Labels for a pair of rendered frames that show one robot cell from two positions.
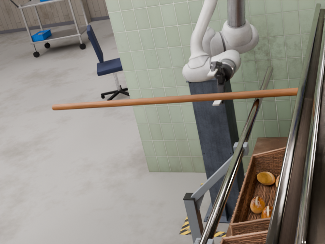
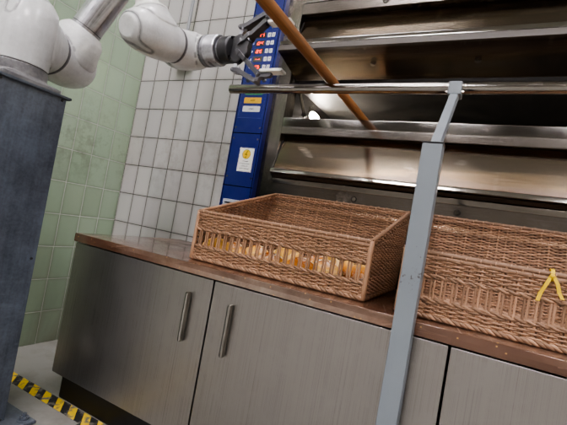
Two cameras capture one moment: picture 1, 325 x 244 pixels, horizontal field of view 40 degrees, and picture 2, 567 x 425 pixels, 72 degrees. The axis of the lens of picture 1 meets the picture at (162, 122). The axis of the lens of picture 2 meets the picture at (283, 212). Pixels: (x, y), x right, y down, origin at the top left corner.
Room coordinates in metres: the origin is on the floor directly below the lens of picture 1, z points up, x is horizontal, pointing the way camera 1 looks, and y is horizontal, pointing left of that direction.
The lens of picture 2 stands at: (1.66, 0.78, 0.73)
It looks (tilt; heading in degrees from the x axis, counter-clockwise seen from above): 2 degrees up; 272
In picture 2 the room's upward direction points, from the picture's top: 10 degrees clockwise
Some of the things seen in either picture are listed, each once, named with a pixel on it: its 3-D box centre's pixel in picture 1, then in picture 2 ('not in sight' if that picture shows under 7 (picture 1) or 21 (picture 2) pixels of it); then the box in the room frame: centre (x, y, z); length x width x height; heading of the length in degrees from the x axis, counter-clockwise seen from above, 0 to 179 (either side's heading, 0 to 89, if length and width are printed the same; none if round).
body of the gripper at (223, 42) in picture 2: (222, 75); (235, 49); (1.92, -0.31, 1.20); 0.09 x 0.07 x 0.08; 155
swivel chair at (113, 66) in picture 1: (110, 62); not in sight; (5.24, 0.45, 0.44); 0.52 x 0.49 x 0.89; 73
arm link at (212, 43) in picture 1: (205, 45); (27, 31); (2.55, -0.34, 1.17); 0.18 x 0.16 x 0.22; 91
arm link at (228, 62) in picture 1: (225, 69); (215, 51); (1.98, -0.34, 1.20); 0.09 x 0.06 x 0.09; 65
